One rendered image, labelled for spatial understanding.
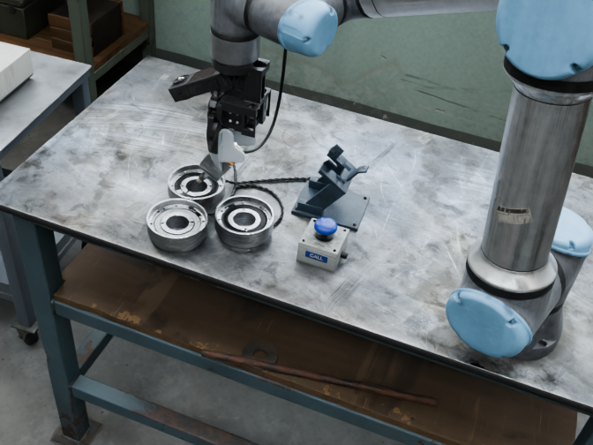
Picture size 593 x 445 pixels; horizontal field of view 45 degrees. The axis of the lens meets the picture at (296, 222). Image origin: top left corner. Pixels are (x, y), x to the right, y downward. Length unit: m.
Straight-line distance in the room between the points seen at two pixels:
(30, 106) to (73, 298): 0.55
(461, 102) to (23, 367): 1.82
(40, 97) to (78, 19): 0.89
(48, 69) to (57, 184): 0.65
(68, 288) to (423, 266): 0.73
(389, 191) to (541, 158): 0.63
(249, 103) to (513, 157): 0.45
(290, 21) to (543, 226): 0.42
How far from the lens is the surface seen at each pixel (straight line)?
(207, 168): 1.26
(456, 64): 2.83
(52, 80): 1.98
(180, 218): 1.30
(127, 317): 1.51
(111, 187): 1.41
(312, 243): 1.23
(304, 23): 0.98
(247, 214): 1.31
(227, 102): 1.14
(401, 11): 1.05
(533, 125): 0.84
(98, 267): 1.61
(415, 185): 1.47
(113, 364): 2.13
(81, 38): 2.80
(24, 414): 2.08
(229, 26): 1.07
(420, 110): 2.95
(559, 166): 0.87
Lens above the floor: 1.68
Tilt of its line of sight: 41 degrees down
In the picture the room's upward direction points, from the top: 6 degrees clockwise
